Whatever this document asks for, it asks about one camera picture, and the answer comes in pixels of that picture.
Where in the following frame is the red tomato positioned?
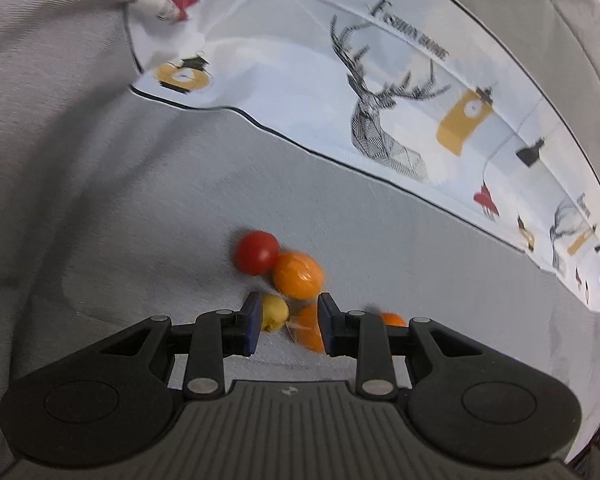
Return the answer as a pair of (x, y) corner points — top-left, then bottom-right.
(233, 230), (281, 277)

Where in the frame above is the white printed blanket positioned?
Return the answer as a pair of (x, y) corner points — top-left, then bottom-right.
(125, 0), (600, 314)

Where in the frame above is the yellow lemon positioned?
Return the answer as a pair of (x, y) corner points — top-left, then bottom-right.
(260, 294), (290, 334)

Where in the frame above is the large orange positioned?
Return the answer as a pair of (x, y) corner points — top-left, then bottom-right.
(272, 251), (325, 297)

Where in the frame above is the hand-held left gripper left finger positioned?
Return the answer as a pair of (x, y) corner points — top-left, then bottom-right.
(97, 292), (263, 402)

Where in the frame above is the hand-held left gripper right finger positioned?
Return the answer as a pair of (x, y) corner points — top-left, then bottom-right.
(317, 292), (485, 402)

